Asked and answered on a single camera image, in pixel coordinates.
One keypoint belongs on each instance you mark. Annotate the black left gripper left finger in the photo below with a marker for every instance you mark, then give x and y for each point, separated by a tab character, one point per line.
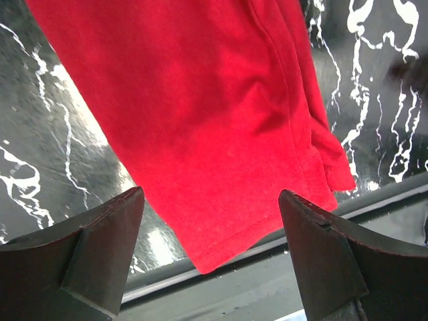
76	269

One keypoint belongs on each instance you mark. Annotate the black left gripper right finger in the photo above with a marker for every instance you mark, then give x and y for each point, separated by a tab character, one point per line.
345	271

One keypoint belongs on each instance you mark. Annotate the red t shirt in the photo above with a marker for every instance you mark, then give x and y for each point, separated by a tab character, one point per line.
213	107

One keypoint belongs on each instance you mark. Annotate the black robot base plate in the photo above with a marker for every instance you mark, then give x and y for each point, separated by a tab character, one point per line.
260	284

